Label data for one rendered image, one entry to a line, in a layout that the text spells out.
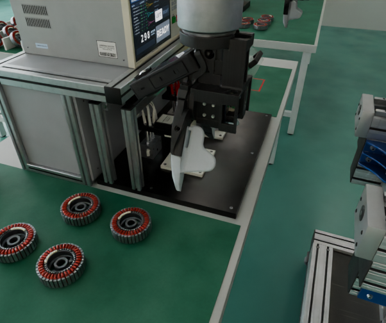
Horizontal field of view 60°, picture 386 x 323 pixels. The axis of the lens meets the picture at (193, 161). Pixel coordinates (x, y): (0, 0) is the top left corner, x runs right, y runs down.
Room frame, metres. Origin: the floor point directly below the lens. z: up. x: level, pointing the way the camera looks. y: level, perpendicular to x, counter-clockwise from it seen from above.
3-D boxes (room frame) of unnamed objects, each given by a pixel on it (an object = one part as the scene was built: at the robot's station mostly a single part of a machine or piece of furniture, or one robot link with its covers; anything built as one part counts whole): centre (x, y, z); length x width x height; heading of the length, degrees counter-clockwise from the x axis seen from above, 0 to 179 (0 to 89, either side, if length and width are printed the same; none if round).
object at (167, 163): (0.94, 0.01, 0.78); 0.15 x 0.15 x 0.01; 70
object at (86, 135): (1.14, 0.21, 0.92); 0.66 x 0.01 x 0.30; 160
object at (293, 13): (1.23, -0.34, 1.19); 0.06 x 0.03 x 0.09; 69
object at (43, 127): (0.89, 0.46, 0.91); 0.28 x 0.03 x 0.32; 70
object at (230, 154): (1.06, -0.01, 0.76); 0.64 x 0.47 x 0.02; 160
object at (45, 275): (0.51, 0.32, 0.77); 0.11 x 0.11 x 0.04
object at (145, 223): (0.64, 0.17, 0.77); 0.11 x 0.11 x 0.04
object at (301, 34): (3.36, -0.65, 0.38); 1.85 x 1.10 x 0.75; 160
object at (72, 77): (1.17, 0.27, 1.09); 0.68 x 0.44 x 0.05; 160
